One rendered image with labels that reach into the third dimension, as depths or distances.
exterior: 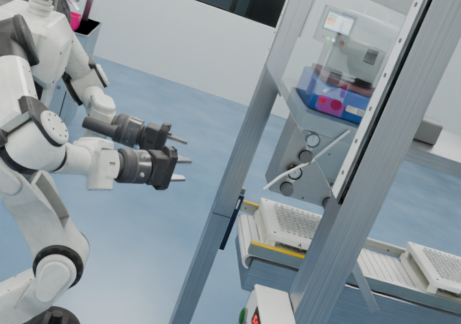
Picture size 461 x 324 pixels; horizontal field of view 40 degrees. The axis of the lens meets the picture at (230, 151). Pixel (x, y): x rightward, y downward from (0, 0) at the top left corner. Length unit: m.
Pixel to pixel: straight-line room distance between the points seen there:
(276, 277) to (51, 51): 0.85
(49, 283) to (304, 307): 1.01
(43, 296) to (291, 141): 0.84
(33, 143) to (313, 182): 0.72
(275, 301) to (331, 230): 0.16
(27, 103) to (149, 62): 5.42
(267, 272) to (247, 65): 5.05
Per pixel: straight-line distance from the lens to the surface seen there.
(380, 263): 2.08
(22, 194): 1.80
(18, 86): 1.37
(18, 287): 1.97
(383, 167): 0.95
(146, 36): 6.67
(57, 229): 1.85
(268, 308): 1.01
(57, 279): 1.88
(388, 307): 1.93
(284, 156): 1.61
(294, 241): 1.78
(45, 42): 1.61
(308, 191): 1.66
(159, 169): 1.63
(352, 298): 1.88
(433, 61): 0.92
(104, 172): 1.54
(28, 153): 1.34
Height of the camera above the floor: 1.59
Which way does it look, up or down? 18 degrees down
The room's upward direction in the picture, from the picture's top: 20 degrees clockwise
